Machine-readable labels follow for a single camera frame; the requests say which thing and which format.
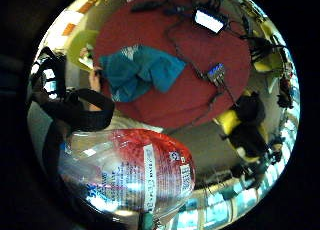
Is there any blue cloth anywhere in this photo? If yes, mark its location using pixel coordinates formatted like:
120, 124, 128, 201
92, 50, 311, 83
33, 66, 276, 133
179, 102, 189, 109
98, 44, 187, 103

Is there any clear plastic bottle red label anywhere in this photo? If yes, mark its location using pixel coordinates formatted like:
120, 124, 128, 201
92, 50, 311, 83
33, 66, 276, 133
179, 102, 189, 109
57, 128, 197, 221

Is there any green chair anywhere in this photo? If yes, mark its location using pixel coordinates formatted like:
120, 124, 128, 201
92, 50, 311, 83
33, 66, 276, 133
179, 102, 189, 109
66, 29, 101, 73

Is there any black remote control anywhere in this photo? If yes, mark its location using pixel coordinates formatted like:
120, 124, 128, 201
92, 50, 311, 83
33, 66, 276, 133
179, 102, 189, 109
130, 0, 165, 14

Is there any small box with blue lights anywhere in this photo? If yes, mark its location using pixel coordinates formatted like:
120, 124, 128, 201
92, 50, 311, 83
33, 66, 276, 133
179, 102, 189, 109
205, 62, 228, 87

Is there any yellow chair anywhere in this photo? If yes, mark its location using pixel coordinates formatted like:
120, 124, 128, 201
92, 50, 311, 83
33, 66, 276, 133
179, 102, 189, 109
249, 20, 286, 74
213, 89, 270, 164

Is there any tablet with bright screen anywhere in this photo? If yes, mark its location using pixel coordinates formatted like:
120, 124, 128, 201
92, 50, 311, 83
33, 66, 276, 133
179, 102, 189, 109
191, 6, 230, 36

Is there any black cable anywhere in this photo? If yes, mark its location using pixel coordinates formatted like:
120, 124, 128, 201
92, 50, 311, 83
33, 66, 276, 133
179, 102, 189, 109
165, 15, 210, 81
163, 85, 240, 135

